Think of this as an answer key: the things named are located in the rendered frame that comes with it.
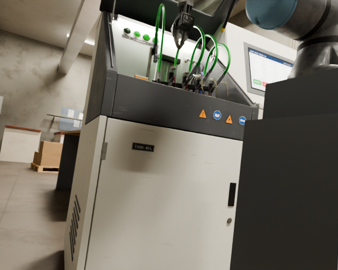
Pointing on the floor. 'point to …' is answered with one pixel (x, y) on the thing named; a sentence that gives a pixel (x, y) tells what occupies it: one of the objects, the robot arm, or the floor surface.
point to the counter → (19, 144)
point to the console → (237, 52)
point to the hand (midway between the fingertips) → (178, 47)
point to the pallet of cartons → (47, 157)
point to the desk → (68, 159)
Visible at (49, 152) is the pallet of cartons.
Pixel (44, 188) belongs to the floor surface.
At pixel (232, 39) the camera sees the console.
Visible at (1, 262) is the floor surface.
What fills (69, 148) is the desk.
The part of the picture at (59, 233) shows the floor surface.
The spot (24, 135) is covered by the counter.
